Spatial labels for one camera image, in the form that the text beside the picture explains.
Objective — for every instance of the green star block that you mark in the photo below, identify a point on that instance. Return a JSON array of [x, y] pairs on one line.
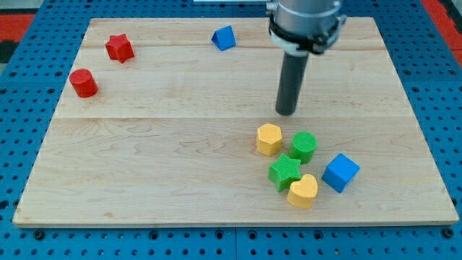
[[284, 171]]

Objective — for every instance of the blue triangular prism block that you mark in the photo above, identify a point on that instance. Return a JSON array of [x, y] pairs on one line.
[[224, 38]]

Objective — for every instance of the red cylinder block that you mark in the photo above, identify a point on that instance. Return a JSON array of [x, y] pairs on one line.
[[83, 83]]

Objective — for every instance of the green cylinder block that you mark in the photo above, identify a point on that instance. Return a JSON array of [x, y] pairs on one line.
[[303, 146]]

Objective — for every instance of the wooden board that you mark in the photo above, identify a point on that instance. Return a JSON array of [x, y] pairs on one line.
[[169, 140]]

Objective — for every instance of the red star block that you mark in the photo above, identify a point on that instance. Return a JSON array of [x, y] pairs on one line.
[[119, 48]]

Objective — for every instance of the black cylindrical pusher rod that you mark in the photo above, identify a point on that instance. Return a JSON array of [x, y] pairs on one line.
[[290, 82]]

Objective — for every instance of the blue cube block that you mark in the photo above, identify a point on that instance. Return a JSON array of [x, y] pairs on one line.
[[340, 172]]

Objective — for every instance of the yellow hexagon block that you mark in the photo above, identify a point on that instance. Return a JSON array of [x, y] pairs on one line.
[[269, 139]]

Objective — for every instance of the yellow heart block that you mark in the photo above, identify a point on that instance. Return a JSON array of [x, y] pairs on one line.
[[302, 193]]

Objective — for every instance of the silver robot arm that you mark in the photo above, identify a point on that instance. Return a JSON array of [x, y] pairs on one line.
[[301, 27]]

